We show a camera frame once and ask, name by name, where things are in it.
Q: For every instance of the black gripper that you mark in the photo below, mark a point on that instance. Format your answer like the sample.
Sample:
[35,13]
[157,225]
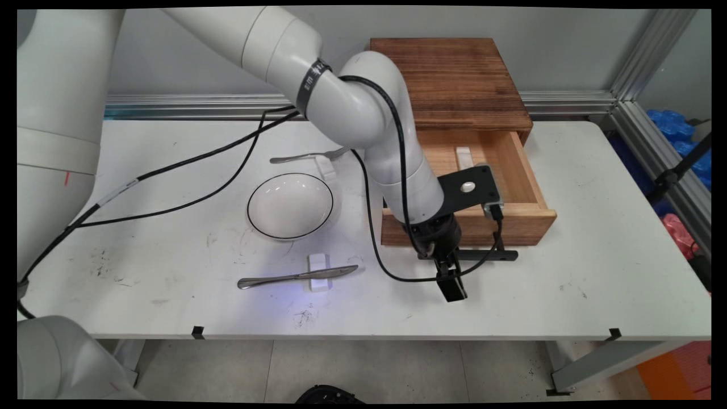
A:
[434,238]

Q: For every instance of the light wooden drawer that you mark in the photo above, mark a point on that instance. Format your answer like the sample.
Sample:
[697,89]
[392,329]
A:
[522,224]

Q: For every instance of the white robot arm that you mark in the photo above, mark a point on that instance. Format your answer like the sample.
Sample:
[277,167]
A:
[62,102]

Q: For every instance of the white ceramic cutlery rest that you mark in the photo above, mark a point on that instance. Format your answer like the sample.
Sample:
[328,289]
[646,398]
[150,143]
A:
[318,260]
[464,158]
[326,169]

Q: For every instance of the black round floor object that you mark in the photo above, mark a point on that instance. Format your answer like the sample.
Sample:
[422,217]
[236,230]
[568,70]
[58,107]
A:
[326,395]

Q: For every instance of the black table edge clip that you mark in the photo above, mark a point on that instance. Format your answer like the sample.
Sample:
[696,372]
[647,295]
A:
[614,334]
[197,333]

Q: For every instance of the white plate with black rim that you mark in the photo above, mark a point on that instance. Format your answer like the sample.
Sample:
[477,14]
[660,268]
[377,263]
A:
[289,207]

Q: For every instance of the grey metal table leg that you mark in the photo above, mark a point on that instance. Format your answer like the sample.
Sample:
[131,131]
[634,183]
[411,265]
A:
[602,363]
[128,358]

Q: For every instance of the silver metal table knife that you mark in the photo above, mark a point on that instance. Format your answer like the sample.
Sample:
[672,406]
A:
[272,279]

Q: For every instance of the silver metal fork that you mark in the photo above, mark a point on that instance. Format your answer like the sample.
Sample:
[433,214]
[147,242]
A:
[301,156]

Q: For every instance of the red plastic bag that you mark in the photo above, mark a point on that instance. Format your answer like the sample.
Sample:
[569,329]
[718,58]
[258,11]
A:
[679,233]

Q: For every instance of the black tripod stand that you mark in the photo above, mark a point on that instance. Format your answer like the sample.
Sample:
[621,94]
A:
[667,177]

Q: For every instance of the orange box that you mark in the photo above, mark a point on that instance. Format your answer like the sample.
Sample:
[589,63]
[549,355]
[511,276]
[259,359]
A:
[676,372]

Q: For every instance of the blue plastic bag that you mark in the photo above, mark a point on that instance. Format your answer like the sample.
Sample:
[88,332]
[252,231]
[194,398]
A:
[670,125]

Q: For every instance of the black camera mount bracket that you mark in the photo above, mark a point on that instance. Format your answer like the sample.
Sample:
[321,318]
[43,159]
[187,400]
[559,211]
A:
[454,197]

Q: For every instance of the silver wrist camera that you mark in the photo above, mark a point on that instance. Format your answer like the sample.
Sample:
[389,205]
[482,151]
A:
[493,196]

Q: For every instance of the aluminium frame profile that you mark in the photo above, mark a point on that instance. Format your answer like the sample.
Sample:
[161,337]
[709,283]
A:
[636,133]
[170,107]
[647,57]

